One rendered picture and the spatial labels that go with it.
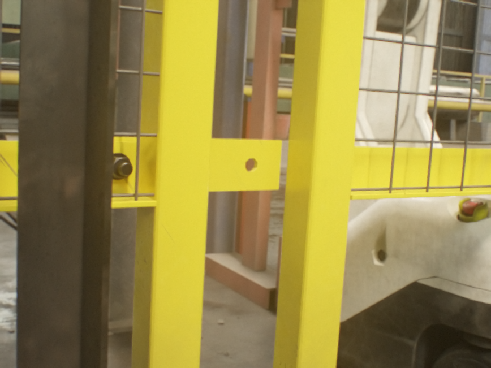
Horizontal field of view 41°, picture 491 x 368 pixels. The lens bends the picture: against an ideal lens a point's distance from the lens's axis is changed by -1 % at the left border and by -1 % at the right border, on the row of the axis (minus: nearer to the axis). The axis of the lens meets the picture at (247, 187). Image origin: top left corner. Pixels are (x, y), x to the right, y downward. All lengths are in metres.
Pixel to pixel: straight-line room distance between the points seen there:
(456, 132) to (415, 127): 8.82
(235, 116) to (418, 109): 0.61
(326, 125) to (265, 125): 0.99
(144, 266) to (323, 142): 0.21
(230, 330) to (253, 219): 0.36
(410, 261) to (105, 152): 0.67
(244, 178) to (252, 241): 1.03
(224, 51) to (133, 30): 0.52
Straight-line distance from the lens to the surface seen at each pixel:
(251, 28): 2.03
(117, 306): 1.41
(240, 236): 1.94
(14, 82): 3.81
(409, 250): 0.96
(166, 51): 0.56
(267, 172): 0.68
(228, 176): 0.65
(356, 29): 0.67
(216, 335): 1.38
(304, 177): 0.66
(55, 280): 0.39
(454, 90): 9.67
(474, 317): 0.91
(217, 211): 1.85
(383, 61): 1.35
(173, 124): 0.57
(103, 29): 0.36
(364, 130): 1.27
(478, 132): 9.95
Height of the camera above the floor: 0.49
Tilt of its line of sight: 8 degrees down
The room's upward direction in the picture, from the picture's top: 3 degrees clockwise
